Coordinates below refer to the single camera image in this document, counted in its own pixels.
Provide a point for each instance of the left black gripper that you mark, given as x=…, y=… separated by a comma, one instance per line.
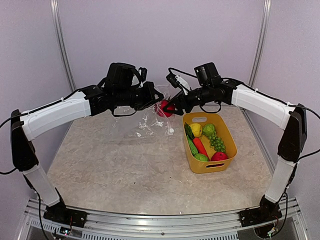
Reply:
x=151, y=99

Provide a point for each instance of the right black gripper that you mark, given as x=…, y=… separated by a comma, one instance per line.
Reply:
x=179, y=104

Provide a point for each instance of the red toy tomato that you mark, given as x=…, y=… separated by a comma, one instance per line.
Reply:
x=163, y=108

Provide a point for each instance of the clear zip top bag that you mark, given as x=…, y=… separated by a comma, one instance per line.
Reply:
x=148, y=123

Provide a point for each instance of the yellow toy lemon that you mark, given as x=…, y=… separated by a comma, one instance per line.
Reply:
x=196, y=129

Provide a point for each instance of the green toy pear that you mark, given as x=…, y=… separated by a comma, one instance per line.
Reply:
x=209, y=130

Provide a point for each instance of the orange toy carrot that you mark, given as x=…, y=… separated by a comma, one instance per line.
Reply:
x=196, y=140

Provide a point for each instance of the green toy apple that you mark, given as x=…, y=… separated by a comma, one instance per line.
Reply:
x=201, y=157

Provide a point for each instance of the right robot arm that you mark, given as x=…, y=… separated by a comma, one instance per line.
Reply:
x=290, y=118

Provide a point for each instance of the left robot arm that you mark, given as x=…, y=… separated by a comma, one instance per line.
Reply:
x=123, y=86

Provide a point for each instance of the green toy cucumber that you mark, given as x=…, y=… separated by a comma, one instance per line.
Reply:
x=192, y=147

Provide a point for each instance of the yellow plastic basket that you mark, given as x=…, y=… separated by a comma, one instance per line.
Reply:
x=208, y=142

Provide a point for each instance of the green toy grapes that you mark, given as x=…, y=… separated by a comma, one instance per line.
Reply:
x=217, y=143

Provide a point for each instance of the red toy apple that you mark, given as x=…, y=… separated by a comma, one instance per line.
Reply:
x=219, y=156

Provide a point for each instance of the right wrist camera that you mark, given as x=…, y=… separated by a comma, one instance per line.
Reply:
x=178, y=82

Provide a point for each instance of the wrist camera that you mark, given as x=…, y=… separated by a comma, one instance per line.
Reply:
x=178, y=82
x=139, y=77

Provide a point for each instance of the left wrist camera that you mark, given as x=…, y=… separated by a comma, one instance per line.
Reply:
x=139, y=77

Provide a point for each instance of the right aluminium frame post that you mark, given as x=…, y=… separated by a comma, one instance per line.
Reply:
x=267, y=4

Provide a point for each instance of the aluminium frame post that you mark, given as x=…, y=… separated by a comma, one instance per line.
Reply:
x=54, y=5
x=267, y=4

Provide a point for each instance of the aluminium front rail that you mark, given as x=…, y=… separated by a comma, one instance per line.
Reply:
x=103, y=225

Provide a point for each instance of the left aluminium frame post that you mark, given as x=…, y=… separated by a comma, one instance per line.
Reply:
x=54, y=5

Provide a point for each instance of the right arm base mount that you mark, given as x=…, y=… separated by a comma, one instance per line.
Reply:
x=255, y=216

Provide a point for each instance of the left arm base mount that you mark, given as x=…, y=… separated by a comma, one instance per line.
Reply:
x=66, y=216

